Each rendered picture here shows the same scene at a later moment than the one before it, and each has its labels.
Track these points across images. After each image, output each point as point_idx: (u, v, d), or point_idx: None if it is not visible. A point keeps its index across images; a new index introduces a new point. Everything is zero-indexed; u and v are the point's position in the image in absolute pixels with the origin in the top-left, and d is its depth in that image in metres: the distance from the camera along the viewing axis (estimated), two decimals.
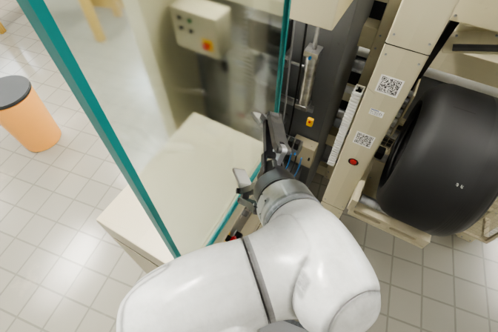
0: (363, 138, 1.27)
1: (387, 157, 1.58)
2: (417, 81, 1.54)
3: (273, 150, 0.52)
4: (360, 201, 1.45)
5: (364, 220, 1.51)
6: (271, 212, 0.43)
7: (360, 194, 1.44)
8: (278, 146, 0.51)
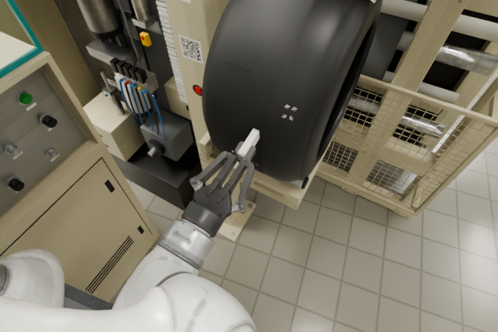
0: (190, 47, 0.90)
1: None
2: None
3: (236, 201, 0.59)
4: None
5: (227, 175, 1.14)
6: (179, 253, 0.52)
7: None
8: (244, 205, 0.59)
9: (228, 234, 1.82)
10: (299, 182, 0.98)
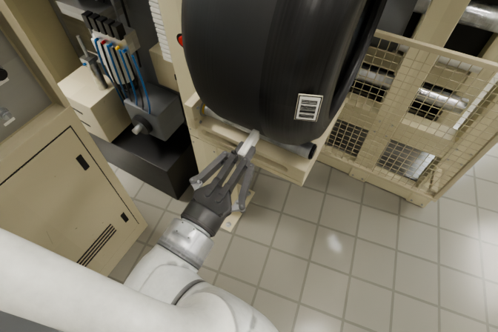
0: None
1: None
2: None
3: (236, 201, 0.59)
4: (204, 112, 0.91)
5: (219, 147, 0.96)
6: (178, 253, 0.52)
7: None
8: (244, 205, 0.59)
9: (224, 224, 1.64)
10: (310, 141, 0.83)
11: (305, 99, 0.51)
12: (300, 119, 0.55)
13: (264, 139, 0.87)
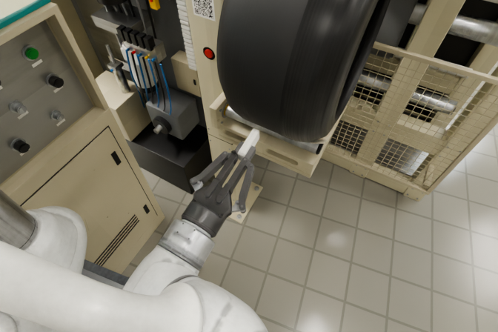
0: (201, 4, 0.87)
1: None
2: None
3: (236, 201, 0.59)
4: (227, 116, 1.07)
5: (238, 144, 1.11)
6: (179, 254, 0.52)
7: (224, 103, 1.04)
8: (244, 205, 0.59)
9: (235, 216, 1.78)
10: None
11: (315, 142, 0.88)
12: (317, 140, 0.93)
13: None
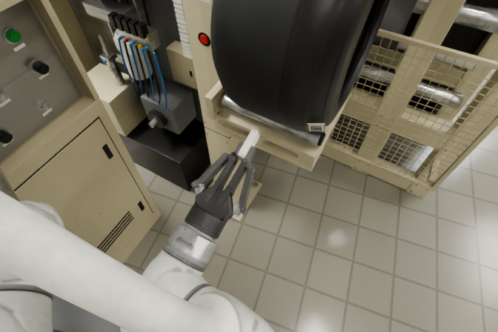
0: None
1: None
2: None
3: (237, 204, 0.61)
4: (224, 96, 0.99)
5: (235, 136, 1.05)
6: (183, 259, 0.55)
7: (221, 93, 0.98)
8: (245, 208, 0.60)
9: None
10: None
11: (313, 125, 0.72)
12: (313, 131, 0.76)
13: (276, 125, 0.94)
